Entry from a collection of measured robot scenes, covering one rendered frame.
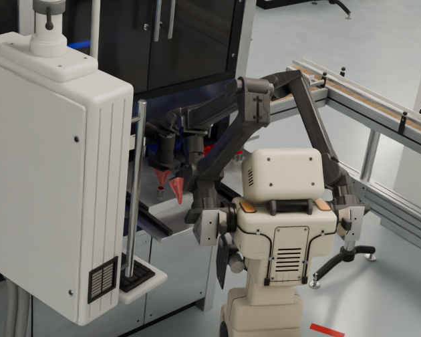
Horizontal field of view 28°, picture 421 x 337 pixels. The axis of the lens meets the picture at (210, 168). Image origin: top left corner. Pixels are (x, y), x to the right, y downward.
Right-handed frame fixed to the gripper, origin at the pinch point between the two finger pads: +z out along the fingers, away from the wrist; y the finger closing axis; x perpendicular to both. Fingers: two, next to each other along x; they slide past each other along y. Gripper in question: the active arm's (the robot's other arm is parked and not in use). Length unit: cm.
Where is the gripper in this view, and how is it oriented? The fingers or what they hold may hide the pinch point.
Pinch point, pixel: (162, 182)
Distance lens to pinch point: 299.0
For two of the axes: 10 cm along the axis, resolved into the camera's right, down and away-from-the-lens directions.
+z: -1.1, 8.7, 4.8
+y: -8.3, -3.5, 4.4
